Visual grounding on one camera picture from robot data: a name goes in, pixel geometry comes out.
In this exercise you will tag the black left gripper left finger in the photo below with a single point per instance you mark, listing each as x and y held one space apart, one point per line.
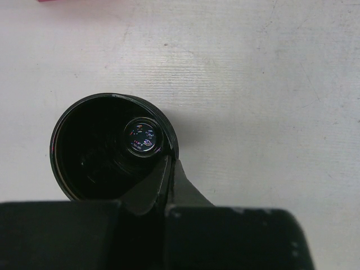
150 193

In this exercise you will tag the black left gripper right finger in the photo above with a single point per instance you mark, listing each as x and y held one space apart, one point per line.
183 193

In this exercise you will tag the black paper cup with lettering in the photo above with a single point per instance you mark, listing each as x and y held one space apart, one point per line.
106 143

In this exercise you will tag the pink and cream paper bag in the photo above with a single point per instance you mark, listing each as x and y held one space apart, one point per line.
42 1

